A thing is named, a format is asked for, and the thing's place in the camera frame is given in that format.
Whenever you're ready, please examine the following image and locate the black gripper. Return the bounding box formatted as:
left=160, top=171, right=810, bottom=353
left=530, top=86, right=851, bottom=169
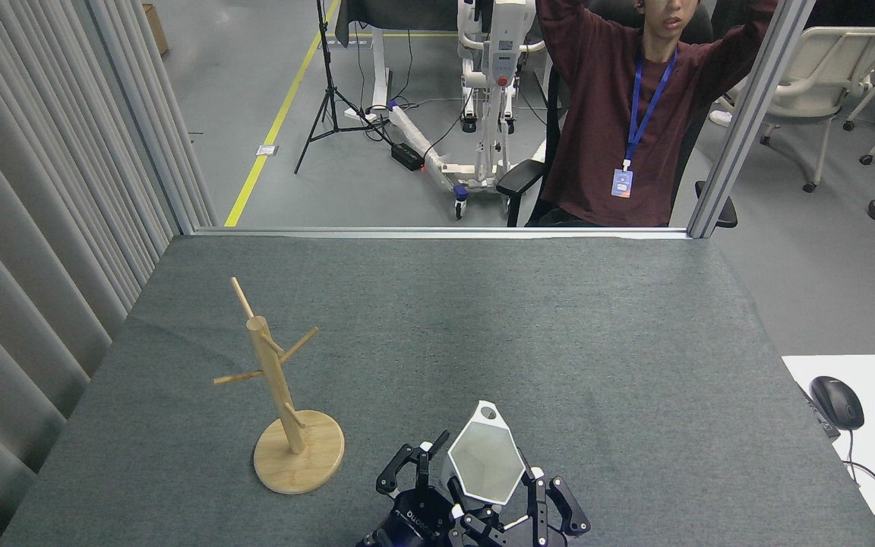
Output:
left=449, top=467, right=591, bottom=547
left=356, top=430, right=455, bottom=547

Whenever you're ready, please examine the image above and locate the white hexagonal cup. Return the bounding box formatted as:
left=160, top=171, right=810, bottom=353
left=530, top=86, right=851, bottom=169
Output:
left=441, top=400, right=527, bottom=511

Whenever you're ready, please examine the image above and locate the wooden cup rack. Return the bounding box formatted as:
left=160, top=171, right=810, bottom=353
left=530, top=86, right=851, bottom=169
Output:
left=213, top=277, right=346, bottom=495

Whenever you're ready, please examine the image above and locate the dark grey table cover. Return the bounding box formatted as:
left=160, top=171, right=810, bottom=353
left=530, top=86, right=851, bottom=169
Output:
left=0, top=234, right=875, bottom=547

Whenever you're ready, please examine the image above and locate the black power strip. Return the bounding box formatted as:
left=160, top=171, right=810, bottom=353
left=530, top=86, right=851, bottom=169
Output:
left=390, top=142, right=427, bottom=172

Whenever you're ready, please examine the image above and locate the small black labelled device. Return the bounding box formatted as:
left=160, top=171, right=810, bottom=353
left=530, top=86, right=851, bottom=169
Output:
left=797, top=382, right=842, bottom=441

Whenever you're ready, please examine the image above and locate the black computer mouse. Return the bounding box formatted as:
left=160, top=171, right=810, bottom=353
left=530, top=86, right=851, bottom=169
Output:
left=810, top=375, right=865, bottom=432

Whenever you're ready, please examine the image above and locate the person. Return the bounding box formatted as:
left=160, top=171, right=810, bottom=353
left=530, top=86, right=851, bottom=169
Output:
left=525, top=0, right=780, bottom=228

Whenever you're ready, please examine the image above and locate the desk with white legs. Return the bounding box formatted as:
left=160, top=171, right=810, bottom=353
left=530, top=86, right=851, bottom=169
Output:
left=335, top=0, right=476, bottom=126

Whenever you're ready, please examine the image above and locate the white stand on wheels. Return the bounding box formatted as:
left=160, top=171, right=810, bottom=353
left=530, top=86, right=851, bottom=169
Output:
left=386, top=0, right=564, bottom=221

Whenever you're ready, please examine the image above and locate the grey pleated curtain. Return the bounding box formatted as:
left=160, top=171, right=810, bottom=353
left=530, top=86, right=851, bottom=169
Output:
left=0, top=0, right=218, bottom=547

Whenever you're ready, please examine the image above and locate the brown cardboard box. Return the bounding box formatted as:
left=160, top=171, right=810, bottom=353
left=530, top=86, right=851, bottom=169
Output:
left=141, top=4, right=171, bottom=58

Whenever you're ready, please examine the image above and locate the white armchair on castors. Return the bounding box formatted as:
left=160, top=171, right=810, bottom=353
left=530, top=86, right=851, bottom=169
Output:
left=711, top=27, right=875, bottom=194

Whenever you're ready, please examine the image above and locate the silver table edge rail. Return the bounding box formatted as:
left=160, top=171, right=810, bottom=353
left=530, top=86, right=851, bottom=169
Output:
left=193, top=226, right=693, bottom=242

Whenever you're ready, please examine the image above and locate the black camera tripod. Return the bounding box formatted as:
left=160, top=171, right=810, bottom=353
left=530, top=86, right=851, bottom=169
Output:
left=293, top=0, right=394, bottom=175

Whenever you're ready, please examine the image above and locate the blue lanyard with badge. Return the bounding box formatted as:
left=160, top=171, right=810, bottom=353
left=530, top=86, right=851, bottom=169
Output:
left=611, top=42, right=679, bottom=200

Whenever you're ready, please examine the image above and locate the slanted silver aluminium post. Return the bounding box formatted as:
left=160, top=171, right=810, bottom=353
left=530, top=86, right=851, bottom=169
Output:
left=687, top=0, right=820, bottom=241

